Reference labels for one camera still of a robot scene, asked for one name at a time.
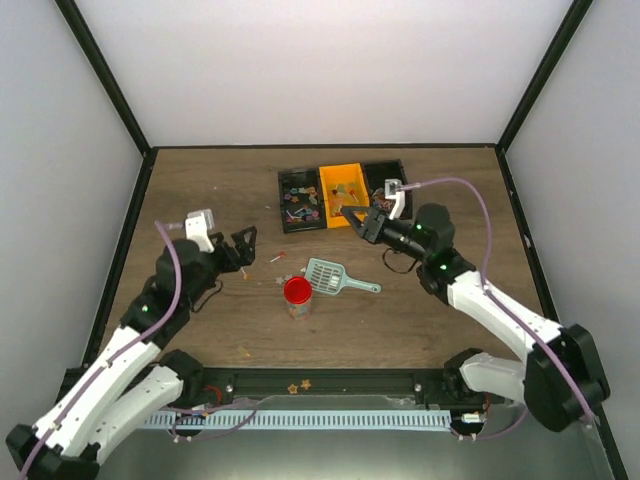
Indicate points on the light blue slotted scoop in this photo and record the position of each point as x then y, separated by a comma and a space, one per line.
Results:
330, 278

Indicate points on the spilled red lollipop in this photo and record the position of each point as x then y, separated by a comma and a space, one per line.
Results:
278, 257

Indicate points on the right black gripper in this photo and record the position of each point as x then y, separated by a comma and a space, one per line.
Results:
372, 228

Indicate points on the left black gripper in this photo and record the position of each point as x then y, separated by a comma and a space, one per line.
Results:
247, 255

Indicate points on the clear plastic jar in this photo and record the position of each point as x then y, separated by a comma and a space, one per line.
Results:
299, 311

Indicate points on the black aluminium frame rail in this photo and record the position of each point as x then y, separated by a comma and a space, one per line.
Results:
275, 381

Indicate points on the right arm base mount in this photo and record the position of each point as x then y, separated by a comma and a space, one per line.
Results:
445, 387

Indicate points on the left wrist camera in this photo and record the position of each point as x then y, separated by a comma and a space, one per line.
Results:
198, 225

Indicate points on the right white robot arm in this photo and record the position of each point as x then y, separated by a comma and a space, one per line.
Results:
558, 374

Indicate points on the red jar lid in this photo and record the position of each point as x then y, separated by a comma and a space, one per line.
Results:
297, 290

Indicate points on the light blue slotted cable duct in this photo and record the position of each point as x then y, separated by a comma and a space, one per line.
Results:
312, 420

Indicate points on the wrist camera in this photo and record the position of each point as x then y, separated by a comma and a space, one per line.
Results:
198, 225
395, 193

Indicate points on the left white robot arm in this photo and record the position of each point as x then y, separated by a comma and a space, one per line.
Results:
133, 377

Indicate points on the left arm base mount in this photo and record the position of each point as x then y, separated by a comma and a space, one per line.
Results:
212, 386

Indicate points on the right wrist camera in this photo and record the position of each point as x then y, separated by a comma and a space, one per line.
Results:
395, 193

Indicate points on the orange candy bin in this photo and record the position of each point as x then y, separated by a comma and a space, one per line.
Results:
343, 185

